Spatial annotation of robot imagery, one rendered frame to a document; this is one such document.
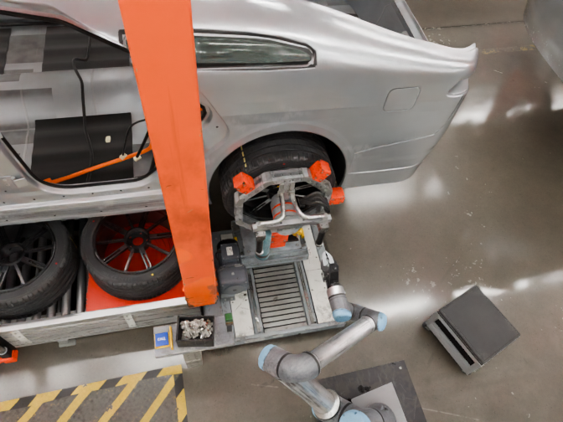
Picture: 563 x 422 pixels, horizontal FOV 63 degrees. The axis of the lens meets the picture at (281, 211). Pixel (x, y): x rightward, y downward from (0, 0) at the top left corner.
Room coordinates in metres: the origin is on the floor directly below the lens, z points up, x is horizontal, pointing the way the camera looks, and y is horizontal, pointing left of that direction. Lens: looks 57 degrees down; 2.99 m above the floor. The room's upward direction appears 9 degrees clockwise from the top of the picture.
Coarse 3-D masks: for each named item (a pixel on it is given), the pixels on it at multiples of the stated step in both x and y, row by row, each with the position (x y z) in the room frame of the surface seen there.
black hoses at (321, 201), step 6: (312, 192) 1.44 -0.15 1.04; (318, 192) 1.44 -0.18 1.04; (300, 198) 1.42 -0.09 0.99; (306, 198) 1.40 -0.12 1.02; (312, 198) 1.40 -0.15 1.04; (318, 198) 1.40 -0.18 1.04; (324, 198) 1.43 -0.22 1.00; (300, 204) 1.39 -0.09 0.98; (306, 204) 1.38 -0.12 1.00; (312, 204) 1.37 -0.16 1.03; (318, 204) 1.37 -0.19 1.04; (324, 204) 1.38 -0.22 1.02; (324, 210) 1.38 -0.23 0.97; (330, 210) 1.38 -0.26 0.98
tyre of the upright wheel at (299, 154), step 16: (256, 144) 1.61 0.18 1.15; (272, 144) 1.60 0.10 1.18; (288, 144) 1.62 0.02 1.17; (304, 144) 1.66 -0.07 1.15; (320, 144) 1.75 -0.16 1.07; (224, 160) 1.60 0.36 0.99; (240, 160) 1.53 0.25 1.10; (256, 160) 1.51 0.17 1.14; (272, 160) 1.50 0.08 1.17; (288, 160) 1.52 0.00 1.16; (304, 160) 1.55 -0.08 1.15; (224, 176) 1.51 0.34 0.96; (224, 192) 1.43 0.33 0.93
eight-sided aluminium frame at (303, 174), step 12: (300, 168) 1.52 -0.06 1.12; (264, 180) 1.41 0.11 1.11; (276, 180) 1.42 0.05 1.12; (288, 180) 1.44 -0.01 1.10; (300, 180) 1.46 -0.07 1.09; (312, 180) 1.48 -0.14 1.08; (324, 180) 1.55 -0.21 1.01; (252, 192) 1.38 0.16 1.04; (324, 192) 1.51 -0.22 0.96; (240, 204) 1.36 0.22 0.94; (240, 216) 1.36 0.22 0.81; (300, 228) 1.48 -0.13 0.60
